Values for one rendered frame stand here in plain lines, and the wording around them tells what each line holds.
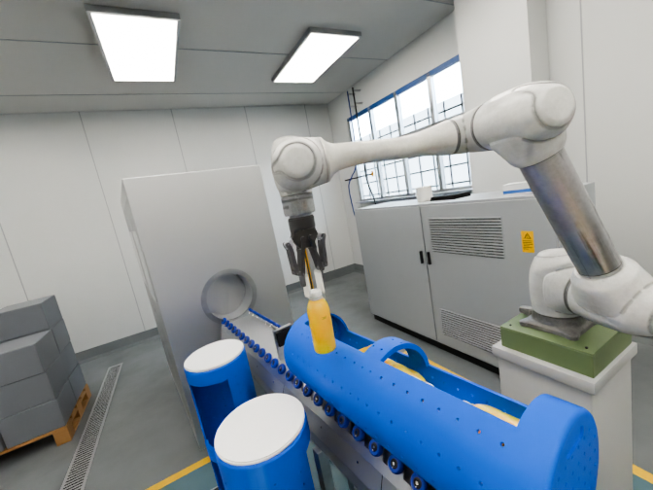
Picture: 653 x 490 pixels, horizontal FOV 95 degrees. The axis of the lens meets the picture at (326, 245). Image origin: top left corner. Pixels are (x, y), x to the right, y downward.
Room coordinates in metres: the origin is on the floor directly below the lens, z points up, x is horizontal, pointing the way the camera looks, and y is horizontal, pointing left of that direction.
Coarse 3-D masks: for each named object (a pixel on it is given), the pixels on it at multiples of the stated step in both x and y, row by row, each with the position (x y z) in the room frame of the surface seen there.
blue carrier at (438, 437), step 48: (288, 336) 1.09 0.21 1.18; (336, 336) 1.22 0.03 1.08; (336, 384) 0.80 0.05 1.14; (384, 384) 0.68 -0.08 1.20; (432, 384) 0.84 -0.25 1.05; (384, 432) 0.64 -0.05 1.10; (432, 432) 0.54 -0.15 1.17; (528, 432) 0.45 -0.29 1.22; (576, 432) 0.45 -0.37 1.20; (432, 480) 0.54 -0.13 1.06; (480, 480) 0.45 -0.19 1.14; (528, 480) 0.41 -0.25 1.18; (576, 480) 0.45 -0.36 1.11
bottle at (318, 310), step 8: (312, 304) 0.82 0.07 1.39; (320, 304) 0.82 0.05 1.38; (312, 312) 0.82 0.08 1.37; (320, 312) 0.81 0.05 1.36; (328, 312) 0.83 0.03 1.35; (312, 320) 0.82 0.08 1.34; (320, 320) 0.81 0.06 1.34; (328, 320) 0.83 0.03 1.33; (312, 328) 0.82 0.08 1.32; (320, 328) 0.81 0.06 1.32; (328, 328) 0.82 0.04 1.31; (312, 336) 0.83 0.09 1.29; (320, 336) 0.81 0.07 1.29; (328, 336) 0.82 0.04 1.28; (320, 344) 0.81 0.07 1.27; (328, 344) 0.82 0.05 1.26; (320, 352) 0.82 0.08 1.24; (328, 352) 0.81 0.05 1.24
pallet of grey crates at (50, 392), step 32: (0, 320) 2.61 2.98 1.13; (32, 320) 2.70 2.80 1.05; (0, 352) 2.32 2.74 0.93; (32, 352) 2.36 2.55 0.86; (64, 352) 2.86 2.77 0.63; (0, 384) 2.26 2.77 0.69; (32, 384) 2.34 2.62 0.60; (64, 384) 2.63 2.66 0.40; (0, 416) 2.23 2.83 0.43; (32, 416) 2.31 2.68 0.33; (64, 416) 2.41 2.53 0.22; (0, 448) 2.20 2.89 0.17
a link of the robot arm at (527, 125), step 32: (512, 96) 0.71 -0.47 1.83; (544, 96) 0.65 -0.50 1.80; (480, 128) 0.80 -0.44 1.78; (512, 128) 0.70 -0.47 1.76; (544, 128) 0.66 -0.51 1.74; (512, 160) 0.76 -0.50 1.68; (544, 160) 0.72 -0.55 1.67; (544, 192) 0.75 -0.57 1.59; (576, 192) 0.72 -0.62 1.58; (576, 224) 0.74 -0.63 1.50; (576, 256) 0.77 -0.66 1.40; (608, 256) 0.74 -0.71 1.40; (576, 288) 0.80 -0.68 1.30; (608, 288) 0.73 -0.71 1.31; (640, 288) 0.71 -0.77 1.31; (608, 320) 0.76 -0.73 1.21; (640, 320) 0.69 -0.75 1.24
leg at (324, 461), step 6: (318, 450) 1.13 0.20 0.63; (318, 456) 1.11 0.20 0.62; (324, 456) 1.12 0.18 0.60; (318, 462) 1.12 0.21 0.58; (324, 462) 1.12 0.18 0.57; (318, 468) 1.13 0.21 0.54; (324, 468) 1.11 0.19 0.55; (330, 468) 1.13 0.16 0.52; (318, 474) 1.14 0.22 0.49; (324, 474) 1.11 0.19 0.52; (330, 474) 1.13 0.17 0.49; (324, 480) 1.11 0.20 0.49; (330, 480) 1.13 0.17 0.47; (324, 486) 1.11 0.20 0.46; (330, 486) 1.12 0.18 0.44
